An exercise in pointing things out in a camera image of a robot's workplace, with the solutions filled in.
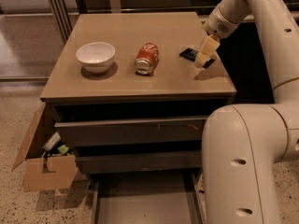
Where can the bottom grey drawer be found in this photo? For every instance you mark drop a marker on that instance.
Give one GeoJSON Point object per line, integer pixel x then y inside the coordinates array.
{"type": "Point", "coordinates": [159, 197]}

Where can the brown cardboard box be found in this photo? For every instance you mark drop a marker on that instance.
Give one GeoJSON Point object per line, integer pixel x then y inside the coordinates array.
{"type": "Point", "coordinates": [43, 173]}

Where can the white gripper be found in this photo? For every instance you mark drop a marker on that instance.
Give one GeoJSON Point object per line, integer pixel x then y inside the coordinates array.
{"type": "Point", "coordinates": [219, 26]}

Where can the white bowl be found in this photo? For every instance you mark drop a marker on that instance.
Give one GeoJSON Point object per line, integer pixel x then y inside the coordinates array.
{"type": "Point", "coordinates": [96, 57]}

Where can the grey drawer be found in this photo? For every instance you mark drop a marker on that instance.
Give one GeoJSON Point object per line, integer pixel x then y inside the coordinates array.
{"type": "Point", "coordinates": [130, 131]}
{"type": "Point", "coordinates": [139, 162]}
{"type": "Point", "coordinates": [159, 197]}

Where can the white packet in box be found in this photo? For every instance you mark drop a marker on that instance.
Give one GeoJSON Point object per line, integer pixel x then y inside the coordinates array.
{"type": "Point", "coordinates": [54, 140]}

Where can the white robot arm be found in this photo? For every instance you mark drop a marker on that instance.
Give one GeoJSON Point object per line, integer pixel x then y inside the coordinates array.
{"type": "Point", "coordinates": [241, 143]}

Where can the green packet in box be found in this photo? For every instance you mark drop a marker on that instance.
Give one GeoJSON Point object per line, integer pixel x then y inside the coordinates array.
{"type": "Point", "coordinates": [63, 149]}

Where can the metal railing frame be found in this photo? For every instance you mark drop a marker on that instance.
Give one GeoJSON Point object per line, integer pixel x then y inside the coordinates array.
{"type": "Point", "coordinates": [155, 0]}

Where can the dark blue snack bar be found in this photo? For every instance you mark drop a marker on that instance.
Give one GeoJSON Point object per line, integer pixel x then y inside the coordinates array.
{"type": "Point", "coordinates": [190, 55]}

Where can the top grey drawer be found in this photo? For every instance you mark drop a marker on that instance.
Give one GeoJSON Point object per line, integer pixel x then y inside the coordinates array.
{"type": "Point", "coordinates": [130, 131]}

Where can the middle grey drawer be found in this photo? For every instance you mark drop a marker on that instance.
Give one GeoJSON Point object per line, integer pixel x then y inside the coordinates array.
{"type": "Point", "coordinates": [139, 162]}

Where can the red soda can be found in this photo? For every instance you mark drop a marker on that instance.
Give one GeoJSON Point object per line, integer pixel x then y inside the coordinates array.
{"type": "Point", "coordinates": [147, 59]}

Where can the grey drawer cabinet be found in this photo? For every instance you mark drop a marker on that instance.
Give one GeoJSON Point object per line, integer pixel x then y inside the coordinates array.
{"type": "Point", "coordinates": [174, 89]}

